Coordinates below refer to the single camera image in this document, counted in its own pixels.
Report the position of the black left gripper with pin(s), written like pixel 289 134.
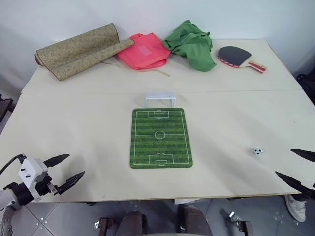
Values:
pixel 43 188

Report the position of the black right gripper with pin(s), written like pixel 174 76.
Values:
pixel 312 191

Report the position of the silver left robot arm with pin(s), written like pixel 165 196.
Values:
pixel 21 195

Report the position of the tiny soccer ball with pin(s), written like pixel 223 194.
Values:
pixel 258 151

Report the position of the green soccer field mat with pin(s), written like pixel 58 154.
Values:
pixel 160 142

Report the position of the white grey sneaker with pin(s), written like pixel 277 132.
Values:
pixel 295 207

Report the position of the dark brown stand foot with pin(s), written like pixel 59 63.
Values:
pixel 104 226
pixel 242 227

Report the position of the black equipment beside table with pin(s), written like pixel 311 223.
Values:
pixel 307 88
pixel 5 108

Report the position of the dark rounded shape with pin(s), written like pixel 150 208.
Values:
pixel 195 221
pixel 133 223

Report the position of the rolled cork mat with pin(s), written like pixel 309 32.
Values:
pixel 73 51

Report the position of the black table tennis paddle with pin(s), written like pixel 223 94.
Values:
pixel 233 55

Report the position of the pink fabric bag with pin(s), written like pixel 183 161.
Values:
pixel 142 52

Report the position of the crumpled green cloth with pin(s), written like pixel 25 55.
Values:
pixel 194 46

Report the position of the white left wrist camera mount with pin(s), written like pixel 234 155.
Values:
pixel 32 169

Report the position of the small white goal frame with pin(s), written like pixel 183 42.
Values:
pixel 160 98

